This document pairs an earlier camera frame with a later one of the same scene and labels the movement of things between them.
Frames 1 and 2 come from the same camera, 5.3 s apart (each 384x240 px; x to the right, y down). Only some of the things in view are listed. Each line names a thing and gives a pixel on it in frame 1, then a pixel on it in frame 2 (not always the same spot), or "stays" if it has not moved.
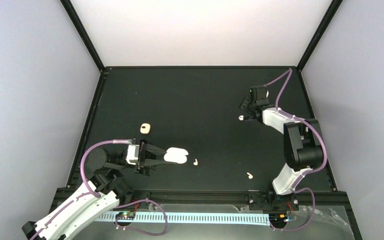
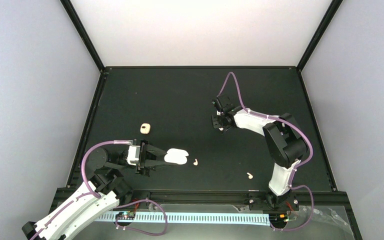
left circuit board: x=126 y=215 stays
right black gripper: x=243 y=106 → x=215 y=124
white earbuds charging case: x=176 y=155 stays
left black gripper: x=147 y=158 stays
